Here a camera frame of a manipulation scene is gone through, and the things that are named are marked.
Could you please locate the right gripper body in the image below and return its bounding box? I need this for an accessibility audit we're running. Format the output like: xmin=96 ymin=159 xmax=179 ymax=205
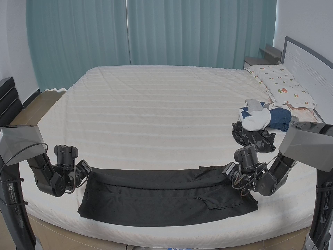
xmin=224 ymin=162 xmax=241 ymax=183

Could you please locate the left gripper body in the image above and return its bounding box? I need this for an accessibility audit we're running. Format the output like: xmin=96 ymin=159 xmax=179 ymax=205
xmin=74 ymin=160 xmax=93 ymax=183

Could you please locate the black T-shirt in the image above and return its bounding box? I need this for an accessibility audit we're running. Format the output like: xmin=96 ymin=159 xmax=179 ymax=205
xmin=78 ymin=166 xmax=259 ymax=222

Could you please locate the pile of clothes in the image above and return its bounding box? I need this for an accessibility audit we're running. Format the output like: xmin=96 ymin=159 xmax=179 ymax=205
xmin=239 ymin=99 xmax=300 ymax=133

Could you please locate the bed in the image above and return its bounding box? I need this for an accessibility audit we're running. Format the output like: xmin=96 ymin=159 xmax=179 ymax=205
xmin=5 ymin=36 xmax=333 ymax=247

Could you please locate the black satin garment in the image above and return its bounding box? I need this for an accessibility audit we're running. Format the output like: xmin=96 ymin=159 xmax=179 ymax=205
xmin=232 ymin=121 xmax=277 ymax=153

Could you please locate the black chest of drawers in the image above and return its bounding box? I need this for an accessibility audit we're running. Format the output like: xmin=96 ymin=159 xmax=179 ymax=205
xmin=0 ymin=77 xmax=22 ymax=127

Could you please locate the white printed pillow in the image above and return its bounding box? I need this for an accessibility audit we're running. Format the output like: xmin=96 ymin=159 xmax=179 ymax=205
xmin=244 ymin=64 xmax=318 ymax=109

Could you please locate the grey bedside table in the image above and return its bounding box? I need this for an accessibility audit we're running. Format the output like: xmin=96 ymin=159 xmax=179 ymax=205
xmin=245 ymin=44 xmax=282 ymax=68

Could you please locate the blue-green curtain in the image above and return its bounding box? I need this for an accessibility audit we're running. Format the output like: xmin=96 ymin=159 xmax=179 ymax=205
xmin=26 ymin=0 xmax=130 ymax=89
xmin=127 ymin=0 xmax=277 ymax=70

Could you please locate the black cable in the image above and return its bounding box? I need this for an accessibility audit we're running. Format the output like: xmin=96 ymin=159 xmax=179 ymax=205
xmin=0 ymin=143 xmax=49 ymax=171

